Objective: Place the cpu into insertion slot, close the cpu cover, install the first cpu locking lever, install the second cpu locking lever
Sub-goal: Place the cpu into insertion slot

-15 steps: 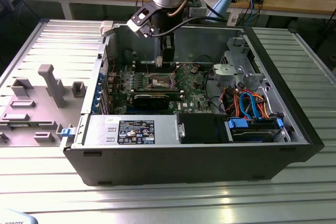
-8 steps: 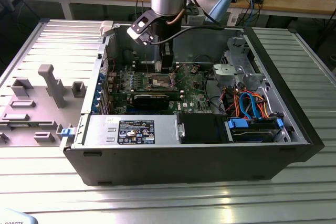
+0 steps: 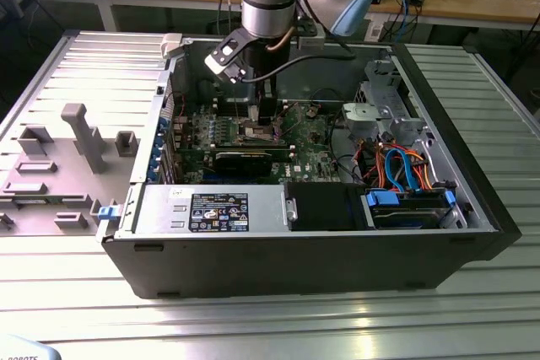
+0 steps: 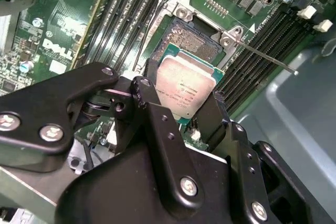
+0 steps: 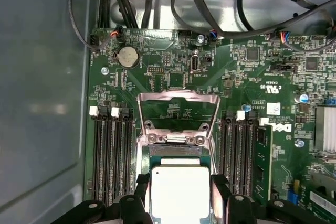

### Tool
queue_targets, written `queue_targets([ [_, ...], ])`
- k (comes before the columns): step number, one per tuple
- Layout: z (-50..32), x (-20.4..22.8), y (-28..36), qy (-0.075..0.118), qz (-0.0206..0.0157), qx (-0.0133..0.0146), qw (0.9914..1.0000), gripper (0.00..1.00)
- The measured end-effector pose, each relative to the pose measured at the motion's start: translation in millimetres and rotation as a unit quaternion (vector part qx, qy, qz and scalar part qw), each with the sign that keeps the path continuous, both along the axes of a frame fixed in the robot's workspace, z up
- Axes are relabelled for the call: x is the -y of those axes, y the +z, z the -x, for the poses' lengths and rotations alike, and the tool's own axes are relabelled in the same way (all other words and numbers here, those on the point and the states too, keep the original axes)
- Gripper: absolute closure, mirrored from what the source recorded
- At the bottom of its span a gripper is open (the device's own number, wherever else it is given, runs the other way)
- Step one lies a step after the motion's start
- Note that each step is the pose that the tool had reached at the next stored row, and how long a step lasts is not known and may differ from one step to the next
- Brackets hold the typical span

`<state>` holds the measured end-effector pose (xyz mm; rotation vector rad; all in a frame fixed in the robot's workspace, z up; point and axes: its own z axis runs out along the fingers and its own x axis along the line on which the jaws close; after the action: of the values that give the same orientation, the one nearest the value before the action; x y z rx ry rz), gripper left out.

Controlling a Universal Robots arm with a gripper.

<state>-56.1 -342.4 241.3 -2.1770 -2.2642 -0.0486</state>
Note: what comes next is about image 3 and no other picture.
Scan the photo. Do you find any metal socket cover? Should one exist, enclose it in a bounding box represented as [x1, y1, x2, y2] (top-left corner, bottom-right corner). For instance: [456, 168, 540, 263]
[272, 113, 293, 142]

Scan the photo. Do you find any black RAM slot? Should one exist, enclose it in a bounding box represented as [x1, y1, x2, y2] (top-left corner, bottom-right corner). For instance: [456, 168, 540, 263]
[215, 103, 284, 110]
[215, 107, 284, 114]
[215, 98, 284, 105]
[215, 111, 284, 118]

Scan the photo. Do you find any green RAM stick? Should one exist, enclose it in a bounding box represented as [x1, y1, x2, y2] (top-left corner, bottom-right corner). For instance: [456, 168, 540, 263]
[213, 143, 293, 155]

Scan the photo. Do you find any green motherboard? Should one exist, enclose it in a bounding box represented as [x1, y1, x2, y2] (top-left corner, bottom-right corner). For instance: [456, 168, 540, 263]
[166, 98, 351, 186]

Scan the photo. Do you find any black graphics card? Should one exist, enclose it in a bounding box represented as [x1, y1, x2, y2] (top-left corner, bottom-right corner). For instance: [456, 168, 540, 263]
[213, 149, 274, 179]

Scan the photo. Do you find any beige case latch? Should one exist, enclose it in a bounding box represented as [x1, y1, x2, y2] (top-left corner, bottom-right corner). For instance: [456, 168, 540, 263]
[160, 33, 185, 61]

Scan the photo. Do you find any black plastic shroud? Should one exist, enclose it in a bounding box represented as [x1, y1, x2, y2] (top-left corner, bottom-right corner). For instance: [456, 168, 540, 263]
[283, 182, 369, 234]

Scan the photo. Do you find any grey metal drive cage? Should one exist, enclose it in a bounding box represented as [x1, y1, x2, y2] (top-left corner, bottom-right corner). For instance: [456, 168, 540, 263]
[340, 58, 426, 145]

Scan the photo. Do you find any silver power supply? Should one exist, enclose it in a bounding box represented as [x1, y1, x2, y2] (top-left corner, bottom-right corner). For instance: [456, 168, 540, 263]
[131, 185, 293, 238]

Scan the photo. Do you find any black PC case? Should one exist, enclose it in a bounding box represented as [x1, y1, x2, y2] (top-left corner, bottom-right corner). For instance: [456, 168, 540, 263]
[95, 33, 522, 300]

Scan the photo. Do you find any hard disk in blue carrier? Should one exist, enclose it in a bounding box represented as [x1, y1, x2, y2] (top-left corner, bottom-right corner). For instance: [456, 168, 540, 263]
[361, 190, 457, 231]

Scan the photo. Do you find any blue plastic clip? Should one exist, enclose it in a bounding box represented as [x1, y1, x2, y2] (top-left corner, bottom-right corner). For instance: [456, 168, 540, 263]
[96, 203, 122, 223]

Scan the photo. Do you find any grey parts rack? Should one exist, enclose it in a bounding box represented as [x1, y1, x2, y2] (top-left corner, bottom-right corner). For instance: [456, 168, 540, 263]
[0, 102, 141, 238]

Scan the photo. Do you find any pale teach pendant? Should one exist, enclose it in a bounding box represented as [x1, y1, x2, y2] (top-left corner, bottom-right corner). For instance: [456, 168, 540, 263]
[0, 333, 63, 360]

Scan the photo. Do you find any black camera cable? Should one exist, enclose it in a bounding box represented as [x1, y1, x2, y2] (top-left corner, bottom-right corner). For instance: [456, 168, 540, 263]
[240, 54, 358, 83]

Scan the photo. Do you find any brown curved hose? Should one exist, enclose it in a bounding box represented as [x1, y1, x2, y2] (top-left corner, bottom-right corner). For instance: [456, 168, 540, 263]
[266, 26, 294, 54]

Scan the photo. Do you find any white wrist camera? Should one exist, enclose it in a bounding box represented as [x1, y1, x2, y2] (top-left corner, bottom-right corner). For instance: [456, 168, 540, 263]
[204, 35, 250, 83]

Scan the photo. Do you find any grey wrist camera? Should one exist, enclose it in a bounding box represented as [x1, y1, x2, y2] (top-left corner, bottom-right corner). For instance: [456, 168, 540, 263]
[297, 33, 326, 51]

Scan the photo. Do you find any black curved cable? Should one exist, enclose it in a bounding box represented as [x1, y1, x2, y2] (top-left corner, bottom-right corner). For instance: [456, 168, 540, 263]
[329, 113, 359, 175]

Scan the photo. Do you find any red wire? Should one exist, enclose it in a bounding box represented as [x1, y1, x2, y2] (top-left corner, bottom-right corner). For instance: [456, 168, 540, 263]
[163, 90, 189, 120]

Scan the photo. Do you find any orange wire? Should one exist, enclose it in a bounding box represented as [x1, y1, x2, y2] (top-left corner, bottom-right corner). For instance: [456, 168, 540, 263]
[415, 153, 438, 192]
[356, 140, 383, 186]

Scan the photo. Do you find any blue cable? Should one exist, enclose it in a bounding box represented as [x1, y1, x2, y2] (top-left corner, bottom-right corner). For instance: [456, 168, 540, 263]
[399, 0, 417, 36]

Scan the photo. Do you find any blue wire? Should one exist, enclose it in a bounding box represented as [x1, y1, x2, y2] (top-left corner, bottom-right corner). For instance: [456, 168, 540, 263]
[384, 147, 419, 196]

